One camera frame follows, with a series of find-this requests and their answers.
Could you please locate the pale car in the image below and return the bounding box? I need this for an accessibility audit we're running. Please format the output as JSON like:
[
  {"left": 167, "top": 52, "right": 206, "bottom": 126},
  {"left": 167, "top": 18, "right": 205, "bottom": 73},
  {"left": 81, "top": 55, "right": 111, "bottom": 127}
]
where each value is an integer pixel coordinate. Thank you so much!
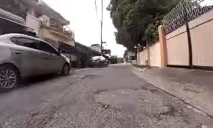
[{"left": 89, "top": 55, "right": 110, "bottom": 68}]

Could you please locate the dark fence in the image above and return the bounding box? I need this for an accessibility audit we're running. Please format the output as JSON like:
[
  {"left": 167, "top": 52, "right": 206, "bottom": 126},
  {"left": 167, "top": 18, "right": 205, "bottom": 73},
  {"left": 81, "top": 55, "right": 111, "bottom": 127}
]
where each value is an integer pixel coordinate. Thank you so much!
[{"left": 60, "top": 41, "right": 102, "bottom": 69}]

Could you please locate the grey asphalt road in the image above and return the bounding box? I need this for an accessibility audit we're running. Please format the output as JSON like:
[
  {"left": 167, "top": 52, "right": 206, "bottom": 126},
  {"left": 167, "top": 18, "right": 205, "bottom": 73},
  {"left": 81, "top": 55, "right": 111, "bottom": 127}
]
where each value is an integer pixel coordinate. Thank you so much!
[{"left": 0, "top": 63, "right": 213, "bottom": 128}]

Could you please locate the utility pole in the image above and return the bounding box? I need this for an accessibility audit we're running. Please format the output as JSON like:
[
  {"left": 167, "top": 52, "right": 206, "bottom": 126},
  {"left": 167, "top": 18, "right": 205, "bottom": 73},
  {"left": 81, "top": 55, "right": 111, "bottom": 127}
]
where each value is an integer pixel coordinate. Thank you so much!
[{"left": 99, "top": 0, "right": 104, "bottom": 56}]

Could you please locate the large green tree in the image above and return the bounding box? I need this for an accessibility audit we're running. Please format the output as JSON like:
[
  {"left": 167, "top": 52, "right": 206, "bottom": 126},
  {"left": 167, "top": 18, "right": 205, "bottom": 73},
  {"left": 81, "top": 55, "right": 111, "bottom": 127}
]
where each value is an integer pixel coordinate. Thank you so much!
[{"left": 106, "top": 0, "right": 182, "bottom": 52}]

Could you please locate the yellow building with balcony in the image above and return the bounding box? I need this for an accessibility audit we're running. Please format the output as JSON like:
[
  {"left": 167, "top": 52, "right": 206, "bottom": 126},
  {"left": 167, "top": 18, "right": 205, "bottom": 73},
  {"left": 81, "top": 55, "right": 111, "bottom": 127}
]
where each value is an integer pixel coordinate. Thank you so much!
[{"left": 25, "top": 0, "right": 76, "bottom": 51}]

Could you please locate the silver car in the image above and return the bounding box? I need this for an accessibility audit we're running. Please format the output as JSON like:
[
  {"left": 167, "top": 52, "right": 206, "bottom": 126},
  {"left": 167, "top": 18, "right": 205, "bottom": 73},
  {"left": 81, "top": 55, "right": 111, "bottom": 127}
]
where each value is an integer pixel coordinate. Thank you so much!
[{"left": 0, "top": 32, "right": 72, "bottom": 91}]

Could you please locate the grey concrete sidewalk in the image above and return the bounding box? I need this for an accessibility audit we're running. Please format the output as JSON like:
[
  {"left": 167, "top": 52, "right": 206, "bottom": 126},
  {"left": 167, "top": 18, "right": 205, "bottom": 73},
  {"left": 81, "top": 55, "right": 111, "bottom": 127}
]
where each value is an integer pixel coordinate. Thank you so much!
[{"left": 129, "top": 63, "right": 213, "bottom": 120}]

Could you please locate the peach wall with lattice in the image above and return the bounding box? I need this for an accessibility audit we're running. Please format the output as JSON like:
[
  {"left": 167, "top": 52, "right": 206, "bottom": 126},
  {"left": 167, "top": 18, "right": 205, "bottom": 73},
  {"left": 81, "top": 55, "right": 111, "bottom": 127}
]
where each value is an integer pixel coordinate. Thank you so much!
[{"left": 137, "top": 0, "right": 213, "bottom": 70}]

